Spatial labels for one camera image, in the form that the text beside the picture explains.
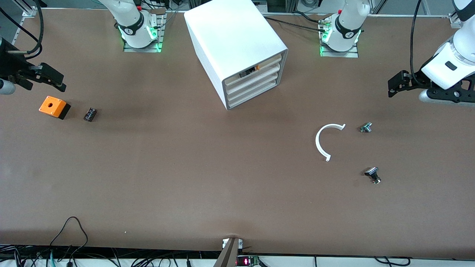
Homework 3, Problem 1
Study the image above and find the white drawer holding button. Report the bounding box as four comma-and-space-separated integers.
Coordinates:
223, 54, 284, 86

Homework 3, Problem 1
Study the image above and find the black push button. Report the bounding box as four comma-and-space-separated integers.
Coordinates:
364, 167, 382, 185

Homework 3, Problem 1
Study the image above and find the white closed drawer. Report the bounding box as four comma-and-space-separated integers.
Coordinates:
227, 79, 279, 109
226, 72, 279, 101
225, 64, 281, 95

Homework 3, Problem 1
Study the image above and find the white drawer cabinet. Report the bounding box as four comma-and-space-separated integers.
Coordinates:
184, 0, 289, 111

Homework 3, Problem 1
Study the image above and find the orange box with black base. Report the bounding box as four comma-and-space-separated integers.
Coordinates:
39, 96, 71, 120

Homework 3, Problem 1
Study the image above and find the white curved plastic arc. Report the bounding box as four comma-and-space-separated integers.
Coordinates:
315, 123, 346, 162

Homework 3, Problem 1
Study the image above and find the circuit board with red display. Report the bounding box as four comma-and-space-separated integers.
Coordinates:
237, 255, 261, 267

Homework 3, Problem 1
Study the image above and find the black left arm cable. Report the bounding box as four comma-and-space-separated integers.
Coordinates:
409, 0, 424, 86

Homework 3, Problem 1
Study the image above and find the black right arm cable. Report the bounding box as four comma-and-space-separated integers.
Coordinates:
0, 0, 45, 60

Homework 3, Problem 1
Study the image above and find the aluminium frame profile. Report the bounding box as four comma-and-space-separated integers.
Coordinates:
10, 0, 39, 42
448, 0, 475, 29

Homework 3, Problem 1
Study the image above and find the black cable to arm base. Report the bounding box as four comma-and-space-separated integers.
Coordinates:
263, 10, 328, 33

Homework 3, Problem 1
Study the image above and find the black looped cable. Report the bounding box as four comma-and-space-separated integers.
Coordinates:
49, 217, 89, 257

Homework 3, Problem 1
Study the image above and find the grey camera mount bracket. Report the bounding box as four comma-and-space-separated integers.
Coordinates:
213, 237, 243, 267

